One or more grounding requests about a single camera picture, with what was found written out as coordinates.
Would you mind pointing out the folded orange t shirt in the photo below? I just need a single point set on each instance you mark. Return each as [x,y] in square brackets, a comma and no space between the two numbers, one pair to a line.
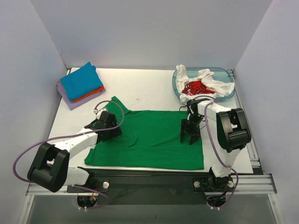
[92,93]

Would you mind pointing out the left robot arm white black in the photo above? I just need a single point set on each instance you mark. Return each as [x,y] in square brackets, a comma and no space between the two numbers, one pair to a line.
[50,167]

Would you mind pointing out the clear blue plastic bin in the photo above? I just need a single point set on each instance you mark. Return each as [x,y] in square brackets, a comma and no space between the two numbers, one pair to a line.
[191,75]

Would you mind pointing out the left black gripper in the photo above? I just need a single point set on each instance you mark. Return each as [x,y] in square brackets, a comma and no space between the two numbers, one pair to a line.
[111,130]

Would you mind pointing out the green t shirt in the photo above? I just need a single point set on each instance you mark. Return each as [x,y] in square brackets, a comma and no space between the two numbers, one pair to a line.
[149,139]

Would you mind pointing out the folded lilac t shirt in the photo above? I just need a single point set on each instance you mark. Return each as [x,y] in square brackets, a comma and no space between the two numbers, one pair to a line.
[69,103]

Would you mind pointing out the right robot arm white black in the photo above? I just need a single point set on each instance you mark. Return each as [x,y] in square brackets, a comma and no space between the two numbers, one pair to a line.
[227,129]

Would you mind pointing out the aluminium frame rail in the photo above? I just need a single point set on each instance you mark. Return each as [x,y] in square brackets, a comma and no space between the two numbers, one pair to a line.
[248,184]

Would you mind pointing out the folded blue t shirt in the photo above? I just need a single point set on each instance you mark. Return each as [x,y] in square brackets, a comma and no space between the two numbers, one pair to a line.
[81,82]

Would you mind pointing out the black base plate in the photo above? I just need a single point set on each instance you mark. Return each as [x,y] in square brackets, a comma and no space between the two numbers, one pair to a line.
[125,187]

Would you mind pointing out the white t shirt red print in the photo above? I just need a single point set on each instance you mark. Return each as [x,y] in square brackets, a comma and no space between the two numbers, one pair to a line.
[205,85]

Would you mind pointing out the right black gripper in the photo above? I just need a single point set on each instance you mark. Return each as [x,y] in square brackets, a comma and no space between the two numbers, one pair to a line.
[191,127]

